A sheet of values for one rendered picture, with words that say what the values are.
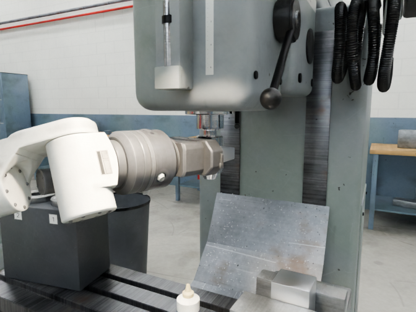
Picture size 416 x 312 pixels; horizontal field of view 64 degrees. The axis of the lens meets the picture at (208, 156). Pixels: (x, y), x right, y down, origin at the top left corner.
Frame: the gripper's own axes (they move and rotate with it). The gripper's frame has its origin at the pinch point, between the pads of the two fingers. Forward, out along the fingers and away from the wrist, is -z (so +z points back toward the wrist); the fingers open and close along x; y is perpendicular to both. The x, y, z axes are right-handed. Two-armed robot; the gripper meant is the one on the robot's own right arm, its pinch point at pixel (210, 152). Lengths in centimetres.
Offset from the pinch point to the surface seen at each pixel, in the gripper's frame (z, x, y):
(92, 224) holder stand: 6.9, 31.9, 19.5
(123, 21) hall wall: -277, 493, -160
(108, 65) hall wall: -266, 529, -88
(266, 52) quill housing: -2.1, -9.8, -16.0
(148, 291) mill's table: 0.6, 18.6, 33.4
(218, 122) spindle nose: 0.3, -2.4, -5.3
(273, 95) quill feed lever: 3.3, -15.0, -9.3
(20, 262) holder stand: 19, 44, 29
